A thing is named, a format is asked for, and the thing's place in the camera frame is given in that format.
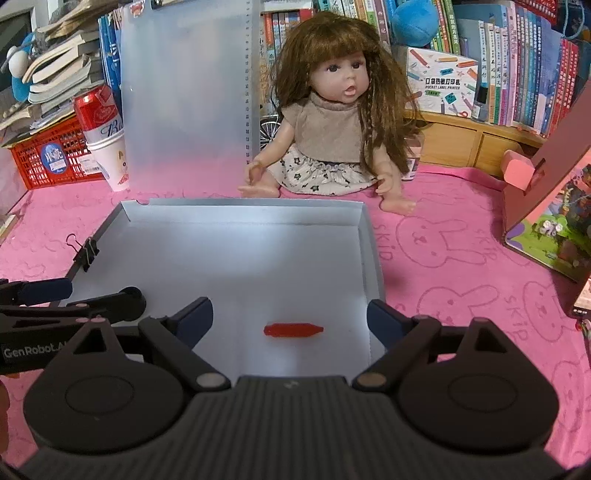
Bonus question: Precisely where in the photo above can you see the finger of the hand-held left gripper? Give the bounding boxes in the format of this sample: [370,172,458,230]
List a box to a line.
[65,287,147,324]
[0,278,74,306]

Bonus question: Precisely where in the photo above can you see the row of blue thin books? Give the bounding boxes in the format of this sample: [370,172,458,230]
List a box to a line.
[98,14,123,89]

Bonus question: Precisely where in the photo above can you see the translucent clipboard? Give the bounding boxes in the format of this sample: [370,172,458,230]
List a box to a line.
[119,0,262,195]

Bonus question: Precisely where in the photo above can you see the white shallow cardboard box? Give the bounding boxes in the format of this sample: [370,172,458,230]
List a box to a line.
[67,198,386,376]

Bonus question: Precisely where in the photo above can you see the white pencil-print carton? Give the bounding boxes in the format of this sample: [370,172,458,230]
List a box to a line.
[405,46,479,121]

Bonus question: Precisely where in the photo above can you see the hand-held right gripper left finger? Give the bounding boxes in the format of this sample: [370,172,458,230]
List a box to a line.
[71,298,232,393]

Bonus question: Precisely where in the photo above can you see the blue round plush toy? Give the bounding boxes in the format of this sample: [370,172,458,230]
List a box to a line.
[390,0,440,48]

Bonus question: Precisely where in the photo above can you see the white paper cup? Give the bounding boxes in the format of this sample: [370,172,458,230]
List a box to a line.
[87,130,131,193]

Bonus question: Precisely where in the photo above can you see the long-haired baby doll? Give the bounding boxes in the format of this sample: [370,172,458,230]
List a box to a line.
[238,11,426,214]

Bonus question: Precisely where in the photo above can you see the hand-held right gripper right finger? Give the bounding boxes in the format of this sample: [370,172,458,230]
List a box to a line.
[352,299,515,393]

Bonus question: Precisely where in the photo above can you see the stack of worn books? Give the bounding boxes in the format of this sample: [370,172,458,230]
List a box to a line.
[0,0,122,139]

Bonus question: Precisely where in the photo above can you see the row of upright books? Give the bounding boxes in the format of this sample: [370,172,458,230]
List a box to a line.
[429,0,583,139]

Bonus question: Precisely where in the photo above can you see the black binder clip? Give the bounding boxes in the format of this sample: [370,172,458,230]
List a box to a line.
[65,234,100,273]

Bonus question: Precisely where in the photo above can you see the red bottle-shaped piece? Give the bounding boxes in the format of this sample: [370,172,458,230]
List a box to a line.
[264,322,324,339]

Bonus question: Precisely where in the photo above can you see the blue and white plush toy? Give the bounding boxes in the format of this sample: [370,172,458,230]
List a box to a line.
[6,32,38,103]

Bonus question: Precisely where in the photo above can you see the wooden drawer shelf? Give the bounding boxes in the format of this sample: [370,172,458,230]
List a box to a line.
[409,111,546,180]

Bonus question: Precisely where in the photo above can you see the red drink can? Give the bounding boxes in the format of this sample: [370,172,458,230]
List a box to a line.
[74,84,125,144]

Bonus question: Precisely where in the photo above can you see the black spoked toy wheel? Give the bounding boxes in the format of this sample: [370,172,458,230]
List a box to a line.
[259,113,283,149]

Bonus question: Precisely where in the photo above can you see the pink bunny-print blanket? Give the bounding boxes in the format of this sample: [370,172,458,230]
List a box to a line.
[0,164,591,462]

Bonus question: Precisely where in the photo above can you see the red plastic crate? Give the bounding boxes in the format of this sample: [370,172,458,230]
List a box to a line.
[9,113,109,190]

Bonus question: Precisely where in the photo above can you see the pink house-shaped model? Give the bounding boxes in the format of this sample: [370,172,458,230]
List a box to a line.
[501,74,591,283]

